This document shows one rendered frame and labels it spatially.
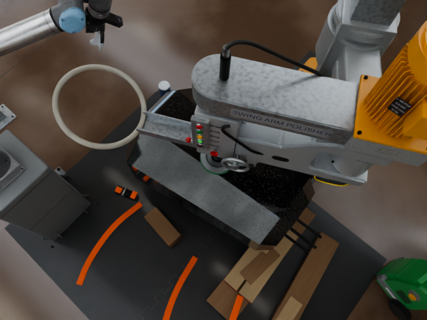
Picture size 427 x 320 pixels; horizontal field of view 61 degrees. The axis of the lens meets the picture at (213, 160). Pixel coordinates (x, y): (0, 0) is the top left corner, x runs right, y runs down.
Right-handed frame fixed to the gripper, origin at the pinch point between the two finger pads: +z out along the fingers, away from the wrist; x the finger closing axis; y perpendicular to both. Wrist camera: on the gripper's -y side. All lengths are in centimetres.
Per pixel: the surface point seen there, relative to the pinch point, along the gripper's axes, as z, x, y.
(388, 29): -58, 30, -119
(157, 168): 66, 55, -35
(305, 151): -34, 77, -73
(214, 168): 32, 67, -59
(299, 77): -54, 50, -63
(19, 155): 78, 32, 44
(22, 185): 74, 51, 44
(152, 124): 29, 36, -26
